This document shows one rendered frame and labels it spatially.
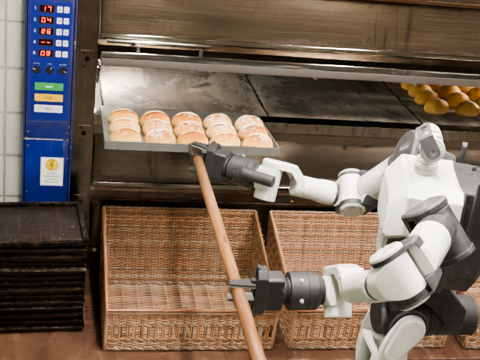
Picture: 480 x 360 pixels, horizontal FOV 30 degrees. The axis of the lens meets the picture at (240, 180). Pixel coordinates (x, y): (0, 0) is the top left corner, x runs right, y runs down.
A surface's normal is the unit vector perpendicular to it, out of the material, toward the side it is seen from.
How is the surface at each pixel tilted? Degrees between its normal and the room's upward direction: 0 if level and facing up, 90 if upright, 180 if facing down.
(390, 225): 86
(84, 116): 90
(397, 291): 83
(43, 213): 0
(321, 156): 70
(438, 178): 0
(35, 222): 0
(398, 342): 90
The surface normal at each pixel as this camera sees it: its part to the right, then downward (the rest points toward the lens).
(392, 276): -0.33, 0.24
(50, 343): 0.12, -0.90
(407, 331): 0.16, 0.43
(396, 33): 0.21, 0.10
